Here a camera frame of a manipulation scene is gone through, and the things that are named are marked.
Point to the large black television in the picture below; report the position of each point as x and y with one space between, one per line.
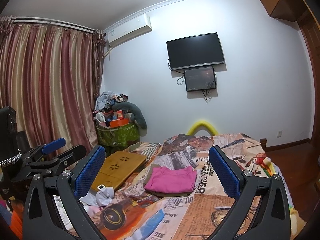
195 51

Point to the pale pink cloth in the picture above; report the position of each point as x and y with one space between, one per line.
93 208

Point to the wooden door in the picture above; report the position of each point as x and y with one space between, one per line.
312 80

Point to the small orange box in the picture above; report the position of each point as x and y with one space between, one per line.
120 114

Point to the green patterned storage bag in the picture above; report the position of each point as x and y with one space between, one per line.
117 136

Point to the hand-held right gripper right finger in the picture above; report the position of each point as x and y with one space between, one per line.
223 172

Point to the bamboo lap desk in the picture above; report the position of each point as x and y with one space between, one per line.
120 166

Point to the pink pants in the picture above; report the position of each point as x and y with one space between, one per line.
170 180

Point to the printed newspaper pattern blanket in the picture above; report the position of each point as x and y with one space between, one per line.
200 212

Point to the wooden bed frame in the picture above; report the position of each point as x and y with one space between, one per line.
263 144

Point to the yellow foam tube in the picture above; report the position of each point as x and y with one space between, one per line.
201 123

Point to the striped brown curtain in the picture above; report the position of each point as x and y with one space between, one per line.
50 80

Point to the small white device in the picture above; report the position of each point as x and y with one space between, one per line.
101 187

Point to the flat orange box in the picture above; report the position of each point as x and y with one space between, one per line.
120 123

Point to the pile of clutter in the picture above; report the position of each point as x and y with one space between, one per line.
107 101

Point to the white wall socket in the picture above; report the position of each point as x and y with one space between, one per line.
279 134

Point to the small black monitor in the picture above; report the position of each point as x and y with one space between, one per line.
200 78

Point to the white curtain rod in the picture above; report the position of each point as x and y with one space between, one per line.
50 23

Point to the grey long pillow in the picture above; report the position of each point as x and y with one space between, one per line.
138 115

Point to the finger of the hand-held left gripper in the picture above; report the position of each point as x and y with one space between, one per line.
53 145
72 153

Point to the white air conditioner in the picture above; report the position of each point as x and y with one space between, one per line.
127 31

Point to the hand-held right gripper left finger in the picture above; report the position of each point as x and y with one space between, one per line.
91 170

